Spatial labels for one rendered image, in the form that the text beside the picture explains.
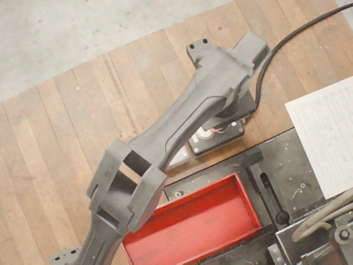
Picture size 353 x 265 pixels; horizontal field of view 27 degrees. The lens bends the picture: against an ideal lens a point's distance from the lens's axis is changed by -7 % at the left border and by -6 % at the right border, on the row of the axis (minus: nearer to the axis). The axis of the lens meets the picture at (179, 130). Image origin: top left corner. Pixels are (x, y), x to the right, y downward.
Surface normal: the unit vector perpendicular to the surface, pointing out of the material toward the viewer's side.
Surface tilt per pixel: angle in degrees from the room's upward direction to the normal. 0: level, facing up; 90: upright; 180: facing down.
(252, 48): 1
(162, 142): 17
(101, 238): 54
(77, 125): 0
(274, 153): 0
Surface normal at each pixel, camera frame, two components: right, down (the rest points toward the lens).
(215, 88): 0.16, -0.48
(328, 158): -0.01, -0.27
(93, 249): -0.51, 0.46
